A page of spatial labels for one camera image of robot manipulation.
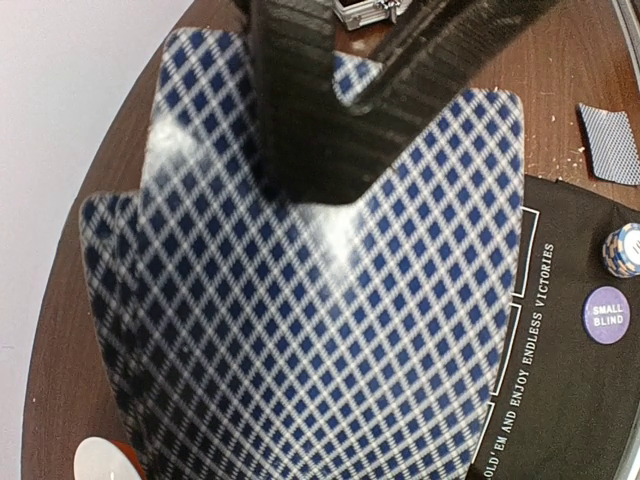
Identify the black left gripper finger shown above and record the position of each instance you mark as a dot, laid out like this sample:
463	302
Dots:
320	150

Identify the deck of playing cards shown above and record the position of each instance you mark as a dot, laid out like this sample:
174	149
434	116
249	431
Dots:
246	336

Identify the single playing card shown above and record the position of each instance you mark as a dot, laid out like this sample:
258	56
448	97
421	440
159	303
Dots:
613	151

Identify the poker chip stack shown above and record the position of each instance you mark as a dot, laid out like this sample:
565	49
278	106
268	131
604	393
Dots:
620	251

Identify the purple small blind button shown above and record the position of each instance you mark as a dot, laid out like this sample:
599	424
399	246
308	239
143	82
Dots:
606	315

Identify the aluminium poker chip case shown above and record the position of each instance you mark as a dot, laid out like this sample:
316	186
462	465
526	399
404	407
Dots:
356	14

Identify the black poker mat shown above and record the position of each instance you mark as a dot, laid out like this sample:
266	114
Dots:
563	406

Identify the orange bowl white inside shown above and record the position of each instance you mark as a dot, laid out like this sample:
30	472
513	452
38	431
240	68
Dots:
100	458

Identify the aluminium front frame rails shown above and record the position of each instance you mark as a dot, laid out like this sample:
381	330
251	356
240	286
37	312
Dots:
628	19

